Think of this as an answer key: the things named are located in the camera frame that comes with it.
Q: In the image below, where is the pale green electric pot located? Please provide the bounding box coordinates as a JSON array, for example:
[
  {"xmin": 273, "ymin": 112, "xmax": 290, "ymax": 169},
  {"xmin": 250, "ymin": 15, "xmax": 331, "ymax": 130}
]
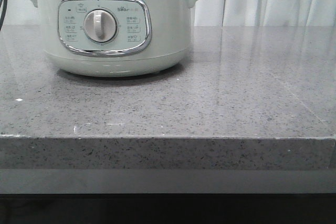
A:
[{"xmin": 40, "ymin": 0, "xmax": 191, "ymax": 77}]

